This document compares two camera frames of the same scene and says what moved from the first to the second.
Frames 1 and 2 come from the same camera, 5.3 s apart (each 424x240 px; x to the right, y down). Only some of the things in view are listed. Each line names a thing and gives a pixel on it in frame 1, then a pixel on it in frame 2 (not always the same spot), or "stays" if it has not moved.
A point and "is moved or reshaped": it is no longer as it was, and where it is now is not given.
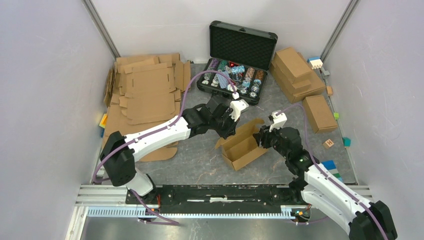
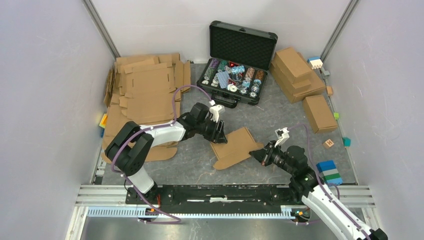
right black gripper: x=264 y=134 -> x=263 y=155
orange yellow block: x=103 y=121 stays
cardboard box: x=242 y=147 is moved or reshaped
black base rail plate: x=215 y=199 stays
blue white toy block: x=316 y=62 stays
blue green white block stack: x=331 y=166 stays
